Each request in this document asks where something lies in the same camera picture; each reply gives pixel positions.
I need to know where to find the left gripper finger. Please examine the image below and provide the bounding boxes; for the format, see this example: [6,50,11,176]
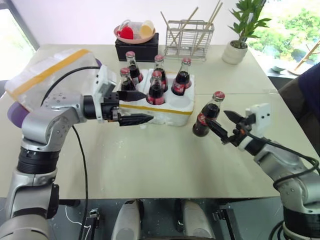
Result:
[118,113,155,127]
[116,90,149,102]

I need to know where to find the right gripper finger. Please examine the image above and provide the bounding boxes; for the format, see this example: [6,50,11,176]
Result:
[205,119,230,146]
[223,110,248,124]

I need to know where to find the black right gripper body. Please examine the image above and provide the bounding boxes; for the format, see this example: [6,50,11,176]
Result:
[227,115,257,148]

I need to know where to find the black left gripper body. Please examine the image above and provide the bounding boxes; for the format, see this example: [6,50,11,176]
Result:
[101,91,123,123]

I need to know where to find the cola glass bottle red cap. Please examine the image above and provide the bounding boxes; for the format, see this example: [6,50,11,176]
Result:
[125,51,145,86]
[153,54,169,93]
[119,67,137,92]
[146,70,166,106]
[192,91,226,138]
[171,57,193,97]

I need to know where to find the white foam crate yellow tape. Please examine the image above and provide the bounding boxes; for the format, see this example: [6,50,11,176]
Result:
[113,68,196,127]

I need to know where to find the black rectangular box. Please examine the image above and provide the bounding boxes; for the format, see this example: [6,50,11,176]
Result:
[114,32,160,63]

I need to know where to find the pink round plate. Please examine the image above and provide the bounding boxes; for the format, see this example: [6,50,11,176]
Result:
[113,23,157,45]

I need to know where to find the white plant pot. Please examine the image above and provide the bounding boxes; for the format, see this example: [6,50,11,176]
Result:
[221,39,249,66]

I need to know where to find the red toy fruit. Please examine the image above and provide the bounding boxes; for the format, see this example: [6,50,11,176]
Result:
[117,25,134,40]

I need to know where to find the clear plastic cup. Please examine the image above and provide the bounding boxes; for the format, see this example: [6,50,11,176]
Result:
[128,21,145,40]

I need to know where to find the yellow round toy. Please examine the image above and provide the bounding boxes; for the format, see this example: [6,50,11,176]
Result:
[139,19,154,38]

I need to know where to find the clear plastic bag yellow stripe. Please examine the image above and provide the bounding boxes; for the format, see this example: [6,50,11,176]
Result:
[4,48,102,114]

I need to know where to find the person in dark clothes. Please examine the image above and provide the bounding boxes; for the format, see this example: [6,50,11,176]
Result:
[278,61,320,152]

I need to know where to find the wooden chopstick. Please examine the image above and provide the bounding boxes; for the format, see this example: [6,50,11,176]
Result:
[204,0,222,27]
[171,6,200,46]
[160,10,176,47]
[197,1,224,49]

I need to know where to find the grey rounded robot leg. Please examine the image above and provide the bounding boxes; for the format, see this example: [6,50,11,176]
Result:
[110,199,145,240]
[174,198,216,240]

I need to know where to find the green leafy plant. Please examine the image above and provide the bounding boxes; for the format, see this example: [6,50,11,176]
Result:
[227,0,273,49]

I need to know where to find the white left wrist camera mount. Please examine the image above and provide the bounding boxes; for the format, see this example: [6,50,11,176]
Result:
[92,65,118,124]

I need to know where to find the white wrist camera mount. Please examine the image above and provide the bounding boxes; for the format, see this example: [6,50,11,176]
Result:
[92,65,118,124]
[237,102,272,152]

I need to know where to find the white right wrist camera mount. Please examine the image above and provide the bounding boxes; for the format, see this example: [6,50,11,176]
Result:
[237,102,272,152]

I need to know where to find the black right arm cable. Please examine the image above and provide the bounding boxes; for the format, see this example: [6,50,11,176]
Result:
[249,133,320,193]

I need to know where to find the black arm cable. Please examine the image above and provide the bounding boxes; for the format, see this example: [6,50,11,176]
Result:
[249,133,320,193]
[40,66,101,240]

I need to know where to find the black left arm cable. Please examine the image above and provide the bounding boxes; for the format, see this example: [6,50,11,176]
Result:
[40,66,101,240]

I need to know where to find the metal wire chopstick rack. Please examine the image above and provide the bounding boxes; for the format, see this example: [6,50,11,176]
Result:
[164,19,216,63]

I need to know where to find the black table bracket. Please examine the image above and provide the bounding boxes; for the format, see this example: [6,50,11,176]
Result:
[212,206,242,240]
[79,208,101,240]

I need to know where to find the wooden frame outside window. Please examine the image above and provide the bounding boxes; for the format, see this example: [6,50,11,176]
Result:
[286,37,320,76]

